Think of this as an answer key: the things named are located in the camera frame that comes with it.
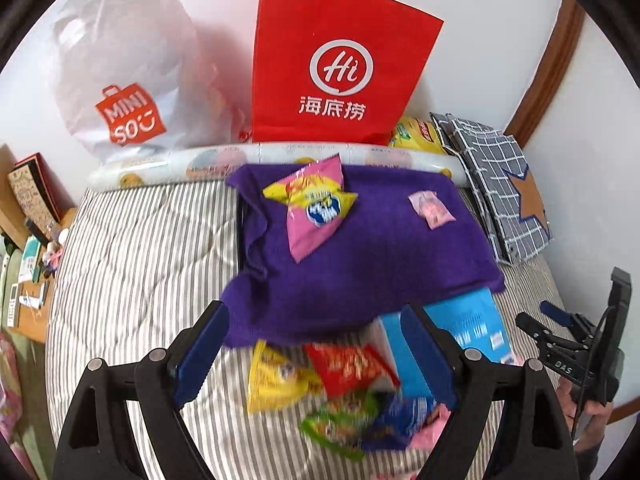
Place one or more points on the red snack packet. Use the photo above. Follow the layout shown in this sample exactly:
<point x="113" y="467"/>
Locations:
<point x="350" y="365"/>

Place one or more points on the patterned brown box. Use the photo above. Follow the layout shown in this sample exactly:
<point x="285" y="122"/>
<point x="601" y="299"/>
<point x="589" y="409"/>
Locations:
<point x="32" y="187"/>

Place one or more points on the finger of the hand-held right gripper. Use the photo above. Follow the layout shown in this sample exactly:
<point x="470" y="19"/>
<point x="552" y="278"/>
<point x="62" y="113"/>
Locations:
<point x="537" y="330"/>
<point x="554" y="311"/>

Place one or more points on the wooden nightstand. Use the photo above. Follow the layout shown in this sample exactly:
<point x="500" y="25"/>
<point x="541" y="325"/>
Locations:
<point x="15" y="230"/>

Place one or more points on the blue snack packet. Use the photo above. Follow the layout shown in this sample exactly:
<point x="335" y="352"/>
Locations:
<point x="400" y="420"/>

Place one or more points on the small teal box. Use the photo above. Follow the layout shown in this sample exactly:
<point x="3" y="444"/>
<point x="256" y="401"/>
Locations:
<point x="31" y="260"/>

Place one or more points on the brown wooden headboard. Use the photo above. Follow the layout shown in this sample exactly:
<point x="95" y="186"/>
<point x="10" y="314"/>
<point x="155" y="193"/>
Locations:
<point x="555" y="60"/>

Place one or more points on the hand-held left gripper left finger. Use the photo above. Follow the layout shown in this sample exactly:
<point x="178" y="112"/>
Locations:
<point x="200" y="355"/>

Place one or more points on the person's right forearm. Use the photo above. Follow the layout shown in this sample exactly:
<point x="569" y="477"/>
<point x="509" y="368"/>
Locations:
<point x="587" y="455"/>

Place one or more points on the large pink snack packet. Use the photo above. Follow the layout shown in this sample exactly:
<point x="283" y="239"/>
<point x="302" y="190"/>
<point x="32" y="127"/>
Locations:
<point x="432" y="425"/>

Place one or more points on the blue tissue pack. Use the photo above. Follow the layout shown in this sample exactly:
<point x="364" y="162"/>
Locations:
<point x="470" y="320"/>

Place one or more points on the white plastic shopping bag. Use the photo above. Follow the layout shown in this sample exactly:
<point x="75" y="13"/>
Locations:
<point x="125" y="35"/>

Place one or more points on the long white printed roll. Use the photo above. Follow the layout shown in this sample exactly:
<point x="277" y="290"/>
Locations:
<point x="150" y="167"/>

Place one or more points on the small pink candy packet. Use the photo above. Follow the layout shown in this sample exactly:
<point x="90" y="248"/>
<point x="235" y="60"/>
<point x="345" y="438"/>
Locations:
<point x="430" y="208"/>

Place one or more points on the green snack packet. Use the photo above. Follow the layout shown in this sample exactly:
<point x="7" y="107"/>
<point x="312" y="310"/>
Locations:
<point x="335" y="425"/>

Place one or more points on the striped bed sheet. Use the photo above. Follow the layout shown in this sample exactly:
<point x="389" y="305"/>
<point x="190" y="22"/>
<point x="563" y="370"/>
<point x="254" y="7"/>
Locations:
<point x="150" y="260"/>

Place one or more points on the red paper bag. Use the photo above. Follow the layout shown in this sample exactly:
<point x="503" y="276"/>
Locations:
<point x="350" y="35"/>

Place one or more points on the white remote control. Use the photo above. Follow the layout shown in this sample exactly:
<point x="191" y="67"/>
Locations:
<point x="13" y="302"/>

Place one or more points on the pink and yellow snack packet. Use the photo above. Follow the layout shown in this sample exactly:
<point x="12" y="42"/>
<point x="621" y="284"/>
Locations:
<point x="310" y="210"/>

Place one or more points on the person's right hand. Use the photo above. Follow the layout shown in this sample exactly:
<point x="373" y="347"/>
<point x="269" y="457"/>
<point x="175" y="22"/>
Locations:
<point x="595" y="415"/>

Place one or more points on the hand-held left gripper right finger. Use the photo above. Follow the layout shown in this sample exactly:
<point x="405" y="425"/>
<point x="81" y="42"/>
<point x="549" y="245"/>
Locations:
<point x="425" y="345"/>

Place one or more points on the grey checked star cloth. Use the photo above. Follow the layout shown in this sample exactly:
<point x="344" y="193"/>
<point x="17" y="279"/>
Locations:
<point x="495" y="185"/>

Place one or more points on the purple cloth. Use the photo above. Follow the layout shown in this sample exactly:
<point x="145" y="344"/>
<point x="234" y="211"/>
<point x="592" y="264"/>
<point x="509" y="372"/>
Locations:
<point x="375" y="260"/>

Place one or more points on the pink printed cloth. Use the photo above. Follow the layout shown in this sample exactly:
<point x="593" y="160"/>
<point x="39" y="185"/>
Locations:
<point x="7" y="410"/>

